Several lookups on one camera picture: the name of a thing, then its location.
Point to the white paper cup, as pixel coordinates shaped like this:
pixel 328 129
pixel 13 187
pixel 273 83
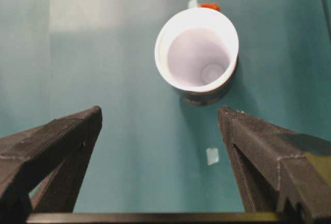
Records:
pixel 196 50

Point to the small white scrap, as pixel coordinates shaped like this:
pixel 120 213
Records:
pixel 193 3
pixel 212 156

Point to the blue-green table cloth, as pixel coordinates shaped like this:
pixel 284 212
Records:
pixel 129 79

